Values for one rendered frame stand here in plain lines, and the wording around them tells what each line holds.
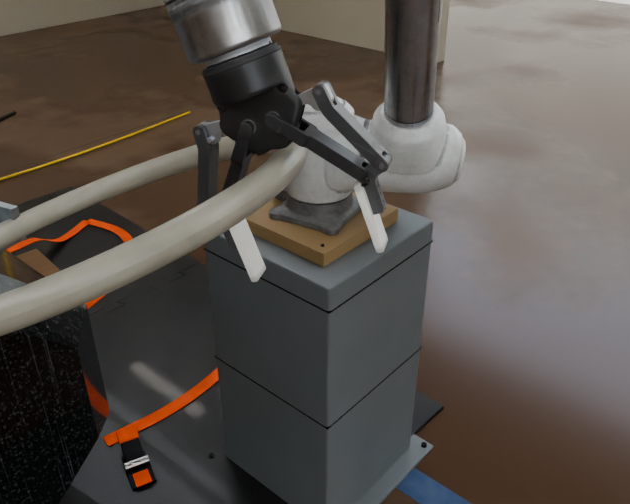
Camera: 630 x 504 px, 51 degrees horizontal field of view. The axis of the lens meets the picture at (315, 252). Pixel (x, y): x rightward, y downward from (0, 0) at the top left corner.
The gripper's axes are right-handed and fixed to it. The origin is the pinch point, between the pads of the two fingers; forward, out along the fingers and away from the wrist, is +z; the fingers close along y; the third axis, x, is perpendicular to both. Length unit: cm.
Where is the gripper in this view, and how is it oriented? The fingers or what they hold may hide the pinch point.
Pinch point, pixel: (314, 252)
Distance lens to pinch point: 66.7
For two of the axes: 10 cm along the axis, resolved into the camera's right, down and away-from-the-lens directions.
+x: -2.4, 4.1, -8.8
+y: -9.1, 2.2, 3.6
